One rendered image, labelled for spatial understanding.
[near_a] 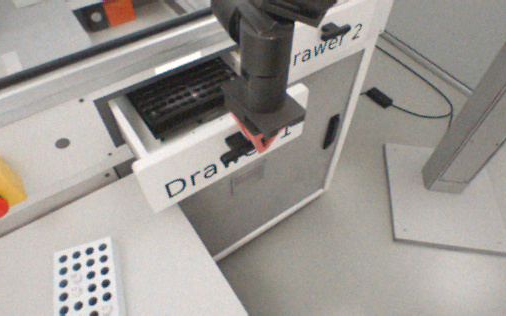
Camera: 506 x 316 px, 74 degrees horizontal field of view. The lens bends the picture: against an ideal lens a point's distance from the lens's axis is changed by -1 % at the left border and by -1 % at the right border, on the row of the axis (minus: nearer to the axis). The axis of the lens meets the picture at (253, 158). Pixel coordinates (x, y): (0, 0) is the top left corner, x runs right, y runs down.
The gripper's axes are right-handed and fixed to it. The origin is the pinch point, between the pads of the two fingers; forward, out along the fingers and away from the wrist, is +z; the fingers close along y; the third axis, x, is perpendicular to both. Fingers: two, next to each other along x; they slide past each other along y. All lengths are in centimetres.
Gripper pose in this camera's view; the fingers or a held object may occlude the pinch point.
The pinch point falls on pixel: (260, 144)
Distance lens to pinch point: 50.2
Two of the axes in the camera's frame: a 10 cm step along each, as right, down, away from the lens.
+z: -0.2, 6.2, 7.9
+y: -5.7, -6.6, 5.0
